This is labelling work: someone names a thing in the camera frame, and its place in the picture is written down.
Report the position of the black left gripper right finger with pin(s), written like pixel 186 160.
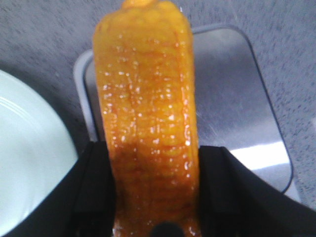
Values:
pixel 234 202

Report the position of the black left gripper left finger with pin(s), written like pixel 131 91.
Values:
pixel 81 205

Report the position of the orange corn cob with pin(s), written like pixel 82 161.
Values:
pixel 144 64

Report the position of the pale green plate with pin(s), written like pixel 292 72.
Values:
pixel 36 151

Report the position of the silver digital kitchen scale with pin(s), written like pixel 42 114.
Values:
pixel 233 107

